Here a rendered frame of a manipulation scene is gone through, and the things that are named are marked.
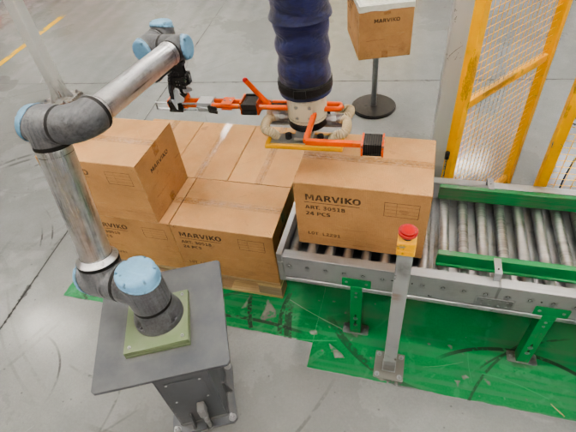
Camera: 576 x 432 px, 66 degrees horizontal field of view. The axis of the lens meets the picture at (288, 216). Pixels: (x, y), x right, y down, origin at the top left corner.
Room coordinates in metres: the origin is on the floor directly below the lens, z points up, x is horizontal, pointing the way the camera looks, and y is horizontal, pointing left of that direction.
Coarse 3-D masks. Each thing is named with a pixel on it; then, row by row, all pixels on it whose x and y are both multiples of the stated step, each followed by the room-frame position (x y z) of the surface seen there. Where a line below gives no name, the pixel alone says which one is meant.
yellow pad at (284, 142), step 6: (288, 132) 1.61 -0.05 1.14; (270, 138) 1.63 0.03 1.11; (282, 138) 1.61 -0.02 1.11; (288, 138) 1.59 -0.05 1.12; (318, 138) 1.55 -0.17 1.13; (324, 138) 1.56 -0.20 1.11; (342, 138) 1.55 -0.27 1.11; (270, 144) 1.58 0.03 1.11; (276, 144) 1.57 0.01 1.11; (282, 144) 1.57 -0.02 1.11; (288, 144) 1.56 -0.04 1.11; (294, 144) 1.56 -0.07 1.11; (300, 144) 1.55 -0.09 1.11; (312, 150) 1.52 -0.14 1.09; (318, 150) 1.51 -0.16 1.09; (324, 150) 1.50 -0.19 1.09; (330, 150) 1.50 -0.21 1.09; (336, 150) 1.49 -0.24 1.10; (342, 150) 1.48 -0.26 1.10
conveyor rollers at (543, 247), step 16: (448, 208) 1.60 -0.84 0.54; (464, 208) 1.58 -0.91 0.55; (480, 208) 1.56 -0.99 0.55; (496, 208) 1.55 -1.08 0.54; (512, 208) 1.55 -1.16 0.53; (448, 224) 1.49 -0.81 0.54; (464, 224) 1.47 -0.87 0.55; (480, 224) 1.46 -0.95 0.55; (496, 224) 1.45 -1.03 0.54; (560, 224) 1.39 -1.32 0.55; (448, 240) 1.39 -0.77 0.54; (464, 240) 1.36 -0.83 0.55; (480, 240) 1.35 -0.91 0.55; (496, 240) 1.36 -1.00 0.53; (544, 240) 1.30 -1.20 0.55; (560, 240) 1.29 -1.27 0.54; (352, 256) 1.38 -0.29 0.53; (368, 256) 1.34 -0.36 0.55; (384, 256) 1.33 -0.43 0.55; (528, 256) 1.22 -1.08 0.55; (544, 256) 1.21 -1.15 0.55; (560, 256) 1.21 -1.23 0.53; (464, 272) 1.18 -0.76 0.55; (480, 272) 1.18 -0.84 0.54
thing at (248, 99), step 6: (246, 96) 1.79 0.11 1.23; (252, 96) 1.78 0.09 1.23; (240, 102) 1.72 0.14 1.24; (246, 102) 1.74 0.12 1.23; (252, 102) 1.73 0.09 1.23; (258, 102) 1.71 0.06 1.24; (240, 108) 1.72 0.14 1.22; (246, 108) 1.71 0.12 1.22; (252, 108) 1.69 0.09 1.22; (258, 108) 1.70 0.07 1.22; (246, 114) 1.70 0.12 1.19; (252, 114) 1.70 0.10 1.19; (258, 114) 1.70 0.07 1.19
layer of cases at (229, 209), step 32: (192, 128) 2.70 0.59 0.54; (224, 128) 2.65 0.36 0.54; (256, 128) 2.59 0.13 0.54; (288, 128) 2.54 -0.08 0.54; (192, 160) 2.32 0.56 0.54; (224, 160) 2.27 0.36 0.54; (256, 160) 2.23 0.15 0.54; (288, 160) 2.18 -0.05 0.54; (192, 192) 2.00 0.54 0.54; (224, 192) 1.96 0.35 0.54; (256, 192) 1.93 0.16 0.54; (288, 192) 1.89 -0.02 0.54; (128, 224) 1.85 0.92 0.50; (160, 224) 1.78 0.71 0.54; (192, 224) 1.73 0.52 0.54; (224, 224) 1.70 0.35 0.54; (256, 224) 1.67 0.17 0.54; (128, 256) 1.89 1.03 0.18; (160, 256) 1.81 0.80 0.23; (192, 256) 1.73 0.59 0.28; (224, 256) 1.66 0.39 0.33; (256, 256) 1.59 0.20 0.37
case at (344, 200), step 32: (320, 160) 1.62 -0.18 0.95; (352, 160) 1.59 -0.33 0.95; (384, 160) 1.56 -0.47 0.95; (416, 160) 1.53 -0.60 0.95; (320, 192) 1.45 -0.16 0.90; (352, 192) 1.40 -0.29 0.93; (384, 192) 1.36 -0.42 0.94; (416, 192) 1.33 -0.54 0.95; (320, 224) 1.46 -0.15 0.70; (352, 224) 1.40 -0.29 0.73; (384, 224) 1.35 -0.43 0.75; (416, 224) 1.30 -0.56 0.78; (416, 256) 1.30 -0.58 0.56
